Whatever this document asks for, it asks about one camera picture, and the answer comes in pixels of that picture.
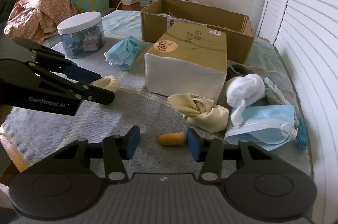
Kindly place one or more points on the brown scrunchie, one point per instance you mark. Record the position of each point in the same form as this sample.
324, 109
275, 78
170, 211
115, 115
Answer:
243, 69

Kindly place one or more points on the wooden bed frame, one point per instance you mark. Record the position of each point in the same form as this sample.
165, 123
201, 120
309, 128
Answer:
10, 152

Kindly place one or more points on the clear jar with white lid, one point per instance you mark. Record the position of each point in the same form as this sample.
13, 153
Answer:
79, 39

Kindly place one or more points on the white cloth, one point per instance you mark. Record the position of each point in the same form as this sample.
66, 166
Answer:
243, 92

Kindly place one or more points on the crumpled blue face mask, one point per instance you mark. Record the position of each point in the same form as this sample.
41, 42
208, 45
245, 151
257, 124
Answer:
124, 52

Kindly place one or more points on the floral brown cloth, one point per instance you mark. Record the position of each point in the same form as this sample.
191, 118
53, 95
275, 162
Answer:
34, 10

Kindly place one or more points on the gold wrapped tissue pack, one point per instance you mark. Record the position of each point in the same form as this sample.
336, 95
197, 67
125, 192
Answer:
184, 68

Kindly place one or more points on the cream scrunchie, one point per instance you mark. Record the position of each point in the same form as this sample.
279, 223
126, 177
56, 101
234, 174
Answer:
109, 84

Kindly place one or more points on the wooden nightstand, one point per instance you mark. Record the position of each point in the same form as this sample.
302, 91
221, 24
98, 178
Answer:
116, 8

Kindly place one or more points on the wide white louvered door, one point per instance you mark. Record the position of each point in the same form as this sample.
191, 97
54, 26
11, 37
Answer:
311, 55

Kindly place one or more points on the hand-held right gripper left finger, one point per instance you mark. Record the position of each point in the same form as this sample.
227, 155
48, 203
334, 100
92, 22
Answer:
133, 143

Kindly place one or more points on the teal tassel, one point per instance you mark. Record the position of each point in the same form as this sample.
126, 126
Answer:
302, 134

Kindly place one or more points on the brown cardboard box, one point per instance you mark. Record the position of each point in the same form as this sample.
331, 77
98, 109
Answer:
155, 26

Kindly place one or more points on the grey checked blanket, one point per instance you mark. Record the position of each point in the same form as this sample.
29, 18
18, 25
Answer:
105, 115

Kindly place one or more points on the patterned fabric pouch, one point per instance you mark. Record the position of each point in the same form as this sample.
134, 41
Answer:
274, 93

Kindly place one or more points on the blue face mask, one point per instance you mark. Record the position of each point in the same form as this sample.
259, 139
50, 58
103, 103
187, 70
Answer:
261, 123
124, 52

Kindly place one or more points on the cream cloth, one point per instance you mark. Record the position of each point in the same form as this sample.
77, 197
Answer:
208, 115

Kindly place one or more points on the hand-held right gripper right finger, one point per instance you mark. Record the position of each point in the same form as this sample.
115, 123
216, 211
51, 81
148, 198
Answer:
192, 146

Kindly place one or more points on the small orange soft piece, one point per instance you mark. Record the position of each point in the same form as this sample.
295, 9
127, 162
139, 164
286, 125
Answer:
169, 139

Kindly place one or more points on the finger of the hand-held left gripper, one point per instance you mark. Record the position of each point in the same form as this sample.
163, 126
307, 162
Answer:
81, 73
100, 96

